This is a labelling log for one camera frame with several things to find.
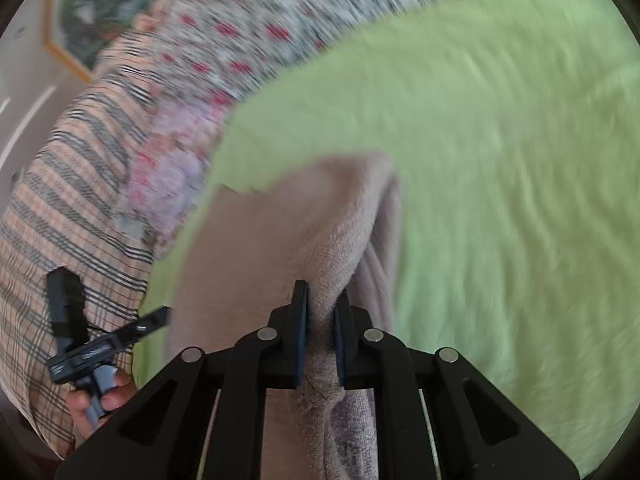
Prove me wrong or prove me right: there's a purple pink floral pillow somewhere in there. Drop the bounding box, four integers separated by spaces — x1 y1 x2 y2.
115 95 236 256

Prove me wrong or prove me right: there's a framed wall picture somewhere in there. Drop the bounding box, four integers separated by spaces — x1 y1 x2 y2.
45 0 171 83

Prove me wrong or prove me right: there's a person's left hand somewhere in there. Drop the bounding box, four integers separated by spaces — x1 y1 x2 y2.
67 367 135 436

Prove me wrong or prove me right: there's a beige knitted sweater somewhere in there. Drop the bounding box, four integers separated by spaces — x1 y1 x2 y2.
165 152 406 480

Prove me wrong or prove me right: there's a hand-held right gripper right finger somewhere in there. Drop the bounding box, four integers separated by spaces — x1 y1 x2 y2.
334 290 581 480

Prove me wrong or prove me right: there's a plaid blanket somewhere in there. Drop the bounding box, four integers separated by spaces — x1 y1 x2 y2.
0 15 171 461

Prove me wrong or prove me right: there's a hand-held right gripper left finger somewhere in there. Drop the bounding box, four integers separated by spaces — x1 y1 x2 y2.
55 280 308 480

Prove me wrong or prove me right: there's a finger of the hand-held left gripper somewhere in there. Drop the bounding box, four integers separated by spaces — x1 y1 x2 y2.
46 267 88 346
117 306 172 346

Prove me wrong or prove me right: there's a white floral quilt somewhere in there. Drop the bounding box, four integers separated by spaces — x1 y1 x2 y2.
150 0 601 126

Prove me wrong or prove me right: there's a green bed sheet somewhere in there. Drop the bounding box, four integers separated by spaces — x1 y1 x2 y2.
132 0 640 466

